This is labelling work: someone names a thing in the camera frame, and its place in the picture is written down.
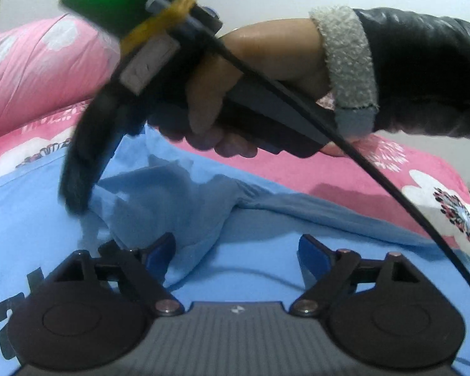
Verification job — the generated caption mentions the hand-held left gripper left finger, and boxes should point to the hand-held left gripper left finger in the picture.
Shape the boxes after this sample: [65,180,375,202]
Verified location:
[55,232,185,318]

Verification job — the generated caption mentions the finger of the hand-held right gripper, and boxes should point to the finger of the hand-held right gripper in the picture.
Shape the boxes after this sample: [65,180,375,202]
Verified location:
[60,137,111,217]

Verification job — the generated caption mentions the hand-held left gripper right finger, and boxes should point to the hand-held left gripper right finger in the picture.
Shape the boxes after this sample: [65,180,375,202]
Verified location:
[290,234,420,318]

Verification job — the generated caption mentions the light blue t-shirt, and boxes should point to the light blue t-shirt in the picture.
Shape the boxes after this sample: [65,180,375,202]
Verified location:
[0,125,470,376]

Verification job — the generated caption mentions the person's right hand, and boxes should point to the person's right hand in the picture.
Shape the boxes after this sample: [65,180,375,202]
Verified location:
[148,18,333,159]

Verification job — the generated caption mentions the yellow yarn tie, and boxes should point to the yellow yarn tie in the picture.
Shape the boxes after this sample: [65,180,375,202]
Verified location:
[121,0,197,48]

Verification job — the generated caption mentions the pink floral duvet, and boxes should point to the pink floral duvet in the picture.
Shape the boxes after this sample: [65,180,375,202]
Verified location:
[0,13,123,138]

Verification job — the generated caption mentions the black cable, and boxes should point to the black cable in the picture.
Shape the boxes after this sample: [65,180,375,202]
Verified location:
[186,12,470,310]

